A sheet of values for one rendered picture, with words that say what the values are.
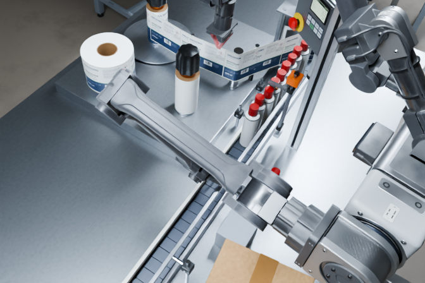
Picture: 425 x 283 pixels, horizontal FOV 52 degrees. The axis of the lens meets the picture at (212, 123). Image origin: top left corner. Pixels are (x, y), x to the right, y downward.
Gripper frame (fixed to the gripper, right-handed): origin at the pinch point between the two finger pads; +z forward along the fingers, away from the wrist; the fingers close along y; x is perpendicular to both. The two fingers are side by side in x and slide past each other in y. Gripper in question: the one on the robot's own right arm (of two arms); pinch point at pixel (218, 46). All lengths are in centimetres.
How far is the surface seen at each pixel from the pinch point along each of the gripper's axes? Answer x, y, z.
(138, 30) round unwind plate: -50, -20, 32
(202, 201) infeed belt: 20, 37, 31
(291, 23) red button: 19.2, -8.8, -14.4
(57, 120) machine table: -46, 36, 39
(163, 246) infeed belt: 19, 57, 31
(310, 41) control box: 27.4, -6.8, -12.9
